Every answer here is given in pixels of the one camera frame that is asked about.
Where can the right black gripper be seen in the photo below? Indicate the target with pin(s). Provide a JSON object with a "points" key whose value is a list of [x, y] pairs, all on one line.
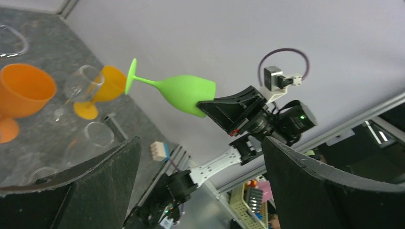
{"points": [[244, 111]]}

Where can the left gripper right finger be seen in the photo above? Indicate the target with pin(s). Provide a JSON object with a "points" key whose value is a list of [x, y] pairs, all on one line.
{"points": [[309, 194]]}

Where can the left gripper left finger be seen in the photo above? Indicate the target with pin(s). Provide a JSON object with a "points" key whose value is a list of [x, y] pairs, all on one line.
{"points": [[92, 195]]}

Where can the green wine glass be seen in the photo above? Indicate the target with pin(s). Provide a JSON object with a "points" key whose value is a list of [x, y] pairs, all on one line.
{"points": [[183, 92]]}

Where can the clear wine glass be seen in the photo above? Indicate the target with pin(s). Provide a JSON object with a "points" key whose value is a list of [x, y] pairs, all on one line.
{"points": [[80, 88], [94, 139]]}

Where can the clear wine glass front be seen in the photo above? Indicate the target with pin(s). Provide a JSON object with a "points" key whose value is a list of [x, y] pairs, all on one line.
{"points": [[80, 88]]}

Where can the yellow wine glass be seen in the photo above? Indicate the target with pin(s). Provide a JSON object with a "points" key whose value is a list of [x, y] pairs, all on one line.
{"points": [[113, 86]]}

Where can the orange wine glass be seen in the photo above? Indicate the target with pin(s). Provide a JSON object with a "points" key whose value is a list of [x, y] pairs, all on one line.
{"points": [[24, 90]]}

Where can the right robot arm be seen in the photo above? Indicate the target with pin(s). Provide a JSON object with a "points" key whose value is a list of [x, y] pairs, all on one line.
{"points": [[163, 204]]}

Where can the chrome wine glass rack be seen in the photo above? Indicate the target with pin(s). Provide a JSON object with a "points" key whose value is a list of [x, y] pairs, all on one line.
{"points": [[12, 42]]}

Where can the pink object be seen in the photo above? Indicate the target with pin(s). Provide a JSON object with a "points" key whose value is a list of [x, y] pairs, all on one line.
{"points": [[266, 190]]}

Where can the yellow green basket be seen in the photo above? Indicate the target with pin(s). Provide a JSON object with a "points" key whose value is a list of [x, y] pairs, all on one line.
{"points": [[249, 219]]}

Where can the white blue block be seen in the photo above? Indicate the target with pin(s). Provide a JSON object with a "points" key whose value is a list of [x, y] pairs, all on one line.
{"points": [[160, 151]]}

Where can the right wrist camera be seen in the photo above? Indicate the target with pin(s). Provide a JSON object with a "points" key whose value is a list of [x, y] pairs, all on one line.
{"points": [[275, 83]]}

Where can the grey metal bracket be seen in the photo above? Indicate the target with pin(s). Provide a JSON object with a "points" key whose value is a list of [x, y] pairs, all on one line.
{"points": [[116, 128]]}

